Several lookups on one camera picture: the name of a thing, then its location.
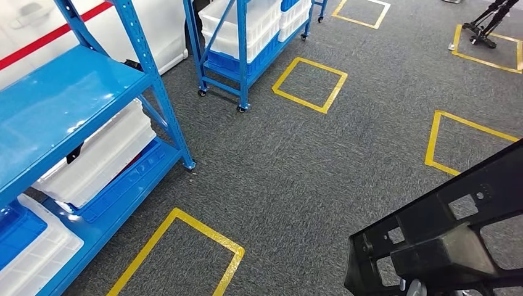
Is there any red barrier belt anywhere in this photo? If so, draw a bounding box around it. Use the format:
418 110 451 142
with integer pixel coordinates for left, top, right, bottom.
0 2 113 71

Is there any large white plastic crate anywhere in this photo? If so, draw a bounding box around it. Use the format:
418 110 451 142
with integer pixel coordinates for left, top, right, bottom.
199 0 282 63

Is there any small black hook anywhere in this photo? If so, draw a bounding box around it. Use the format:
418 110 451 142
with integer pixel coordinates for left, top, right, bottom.
65 144 85 165

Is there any black tripod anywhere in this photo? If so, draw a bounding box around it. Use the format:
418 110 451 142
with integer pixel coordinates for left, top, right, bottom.
461 0 520 49

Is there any yellow floor tape square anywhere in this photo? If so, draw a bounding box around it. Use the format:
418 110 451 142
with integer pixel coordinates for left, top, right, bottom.
451 23 523 75
424 109 522 177
106 207 246 296

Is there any small white plastic crate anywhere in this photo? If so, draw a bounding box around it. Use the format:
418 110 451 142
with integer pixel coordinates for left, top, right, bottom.
278 0 312 43

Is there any white and yellow tape square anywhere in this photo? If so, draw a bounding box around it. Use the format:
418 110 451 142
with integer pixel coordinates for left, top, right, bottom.
331 0 392 30

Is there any black plastic panel part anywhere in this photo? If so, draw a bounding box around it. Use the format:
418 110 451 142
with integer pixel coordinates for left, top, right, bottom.
344 139 523 296

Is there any white car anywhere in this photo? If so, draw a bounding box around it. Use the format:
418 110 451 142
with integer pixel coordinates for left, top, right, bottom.
0 0 189 91

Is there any blue rack on casters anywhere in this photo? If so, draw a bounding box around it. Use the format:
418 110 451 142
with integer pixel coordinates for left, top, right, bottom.
312 0 329 23
183 0 315 113

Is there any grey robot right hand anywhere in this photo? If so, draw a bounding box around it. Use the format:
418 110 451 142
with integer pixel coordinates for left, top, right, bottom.
399 278 428 296

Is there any large blue metal shelf rack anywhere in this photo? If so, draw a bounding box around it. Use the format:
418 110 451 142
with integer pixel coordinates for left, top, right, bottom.
0 0 196 296

